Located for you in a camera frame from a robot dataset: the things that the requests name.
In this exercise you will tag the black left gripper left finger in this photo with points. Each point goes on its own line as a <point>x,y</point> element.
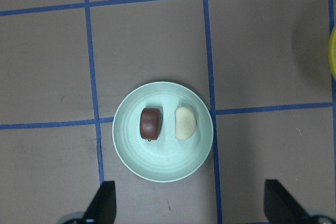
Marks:
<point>103,207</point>

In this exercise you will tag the pale green plate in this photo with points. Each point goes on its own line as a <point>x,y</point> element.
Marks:
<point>166,159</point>

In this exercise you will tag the brown bun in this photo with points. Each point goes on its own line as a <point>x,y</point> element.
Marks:
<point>150,123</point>

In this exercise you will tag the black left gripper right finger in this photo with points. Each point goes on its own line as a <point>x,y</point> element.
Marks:
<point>280,207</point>

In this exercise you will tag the white bun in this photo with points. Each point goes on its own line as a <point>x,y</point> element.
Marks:
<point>185,123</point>

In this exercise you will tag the yellow steamer basket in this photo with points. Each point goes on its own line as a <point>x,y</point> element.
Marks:
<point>331,53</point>

